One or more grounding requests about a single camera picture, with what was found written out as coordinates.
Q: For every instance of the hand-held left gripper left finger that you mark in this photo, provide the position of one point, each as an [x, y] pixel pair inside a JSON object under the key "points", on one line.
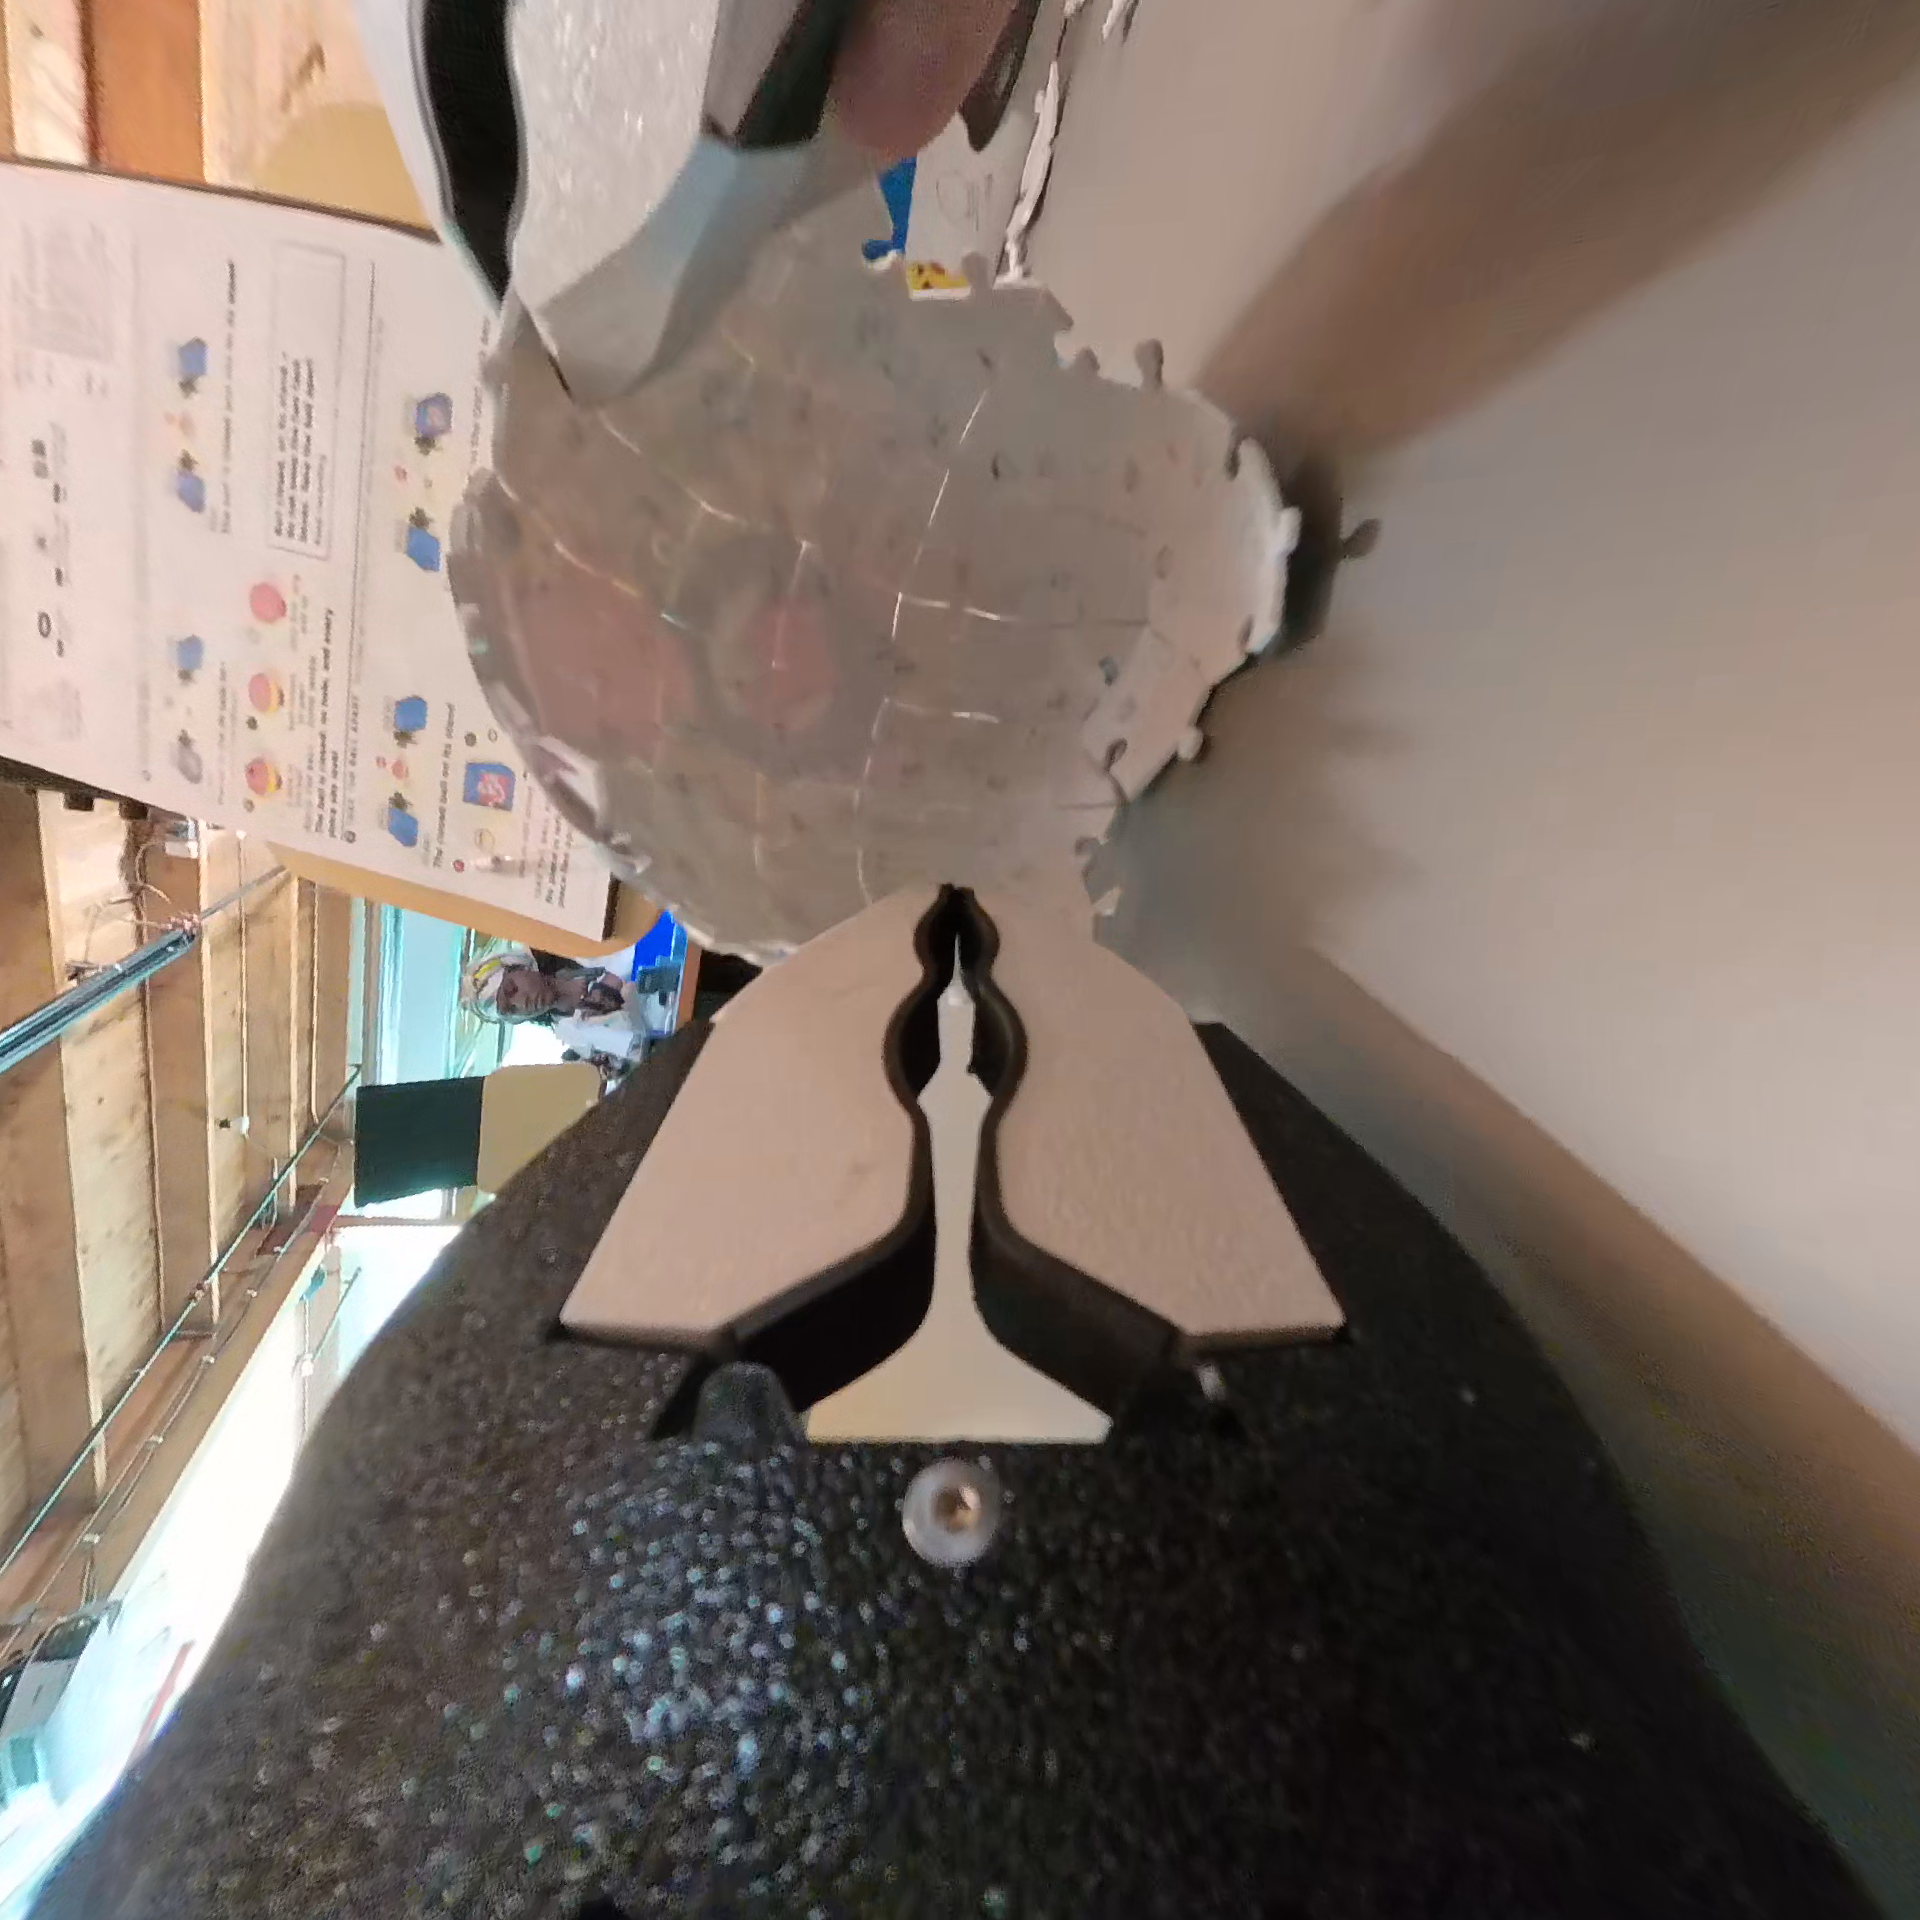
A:
{"points": [[748, 1171]]}

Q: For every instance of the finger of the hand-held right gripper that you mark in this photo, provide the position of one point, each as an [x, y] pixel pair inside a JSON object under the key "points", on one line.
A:
{"points": [[397, 88], [618, 194]]}

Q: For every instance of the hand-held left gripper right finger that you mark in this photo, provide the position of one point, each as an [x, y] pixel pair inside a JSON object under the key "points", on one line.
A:
{"points": [[1153, 1171]]}

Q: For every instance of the pile of puzzle pieces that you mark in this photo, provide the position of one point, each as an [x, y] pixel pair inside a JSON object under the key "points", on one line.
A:
{"points": [[1032, 178]]}

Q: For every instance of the partly built puzzle ball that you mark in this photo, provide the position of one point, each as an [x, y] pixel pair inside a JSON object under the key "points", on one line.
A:
{"points": [[841, 599]]}

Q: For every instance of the person's right hand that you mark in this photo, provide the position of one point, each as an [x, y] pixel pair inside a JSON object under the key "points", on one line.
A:
{"points": [[915, 77]]}

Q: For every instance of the grey rounded board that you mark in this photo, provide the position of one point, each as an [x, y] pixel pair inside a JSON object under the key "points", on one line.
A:
{"points": [[533, 1115]]}

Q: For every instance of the blue storage bin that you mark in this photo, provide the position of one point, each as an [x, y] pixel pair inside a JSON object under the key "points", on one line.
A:
{"points": [[661, 948]]}

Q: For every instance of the black panel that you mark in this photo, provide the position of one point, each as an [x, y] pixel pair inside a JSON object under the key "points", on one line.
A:
{"points": [[417, 1143]]}

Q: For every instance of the printed task instruction sheet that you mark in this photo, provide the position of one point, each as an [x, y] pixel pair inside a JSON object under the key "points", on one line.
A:
{"points": [[223, 525]]}

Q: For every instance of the metal light rail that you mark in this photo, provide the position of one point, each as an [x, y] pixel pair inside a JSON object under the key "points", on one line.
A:
{"points": [[87, 997]]}

